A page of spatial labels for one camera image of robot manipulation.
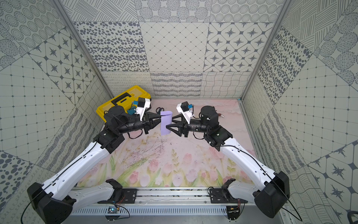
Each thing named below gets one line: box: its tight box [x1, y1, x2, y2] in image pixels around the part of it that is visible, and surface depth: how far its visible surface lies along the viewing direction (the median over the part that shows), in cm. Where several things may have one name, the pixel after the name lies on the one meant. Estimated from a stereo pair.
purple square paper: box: [160, 110, 173, 136], surface depth 61 cm
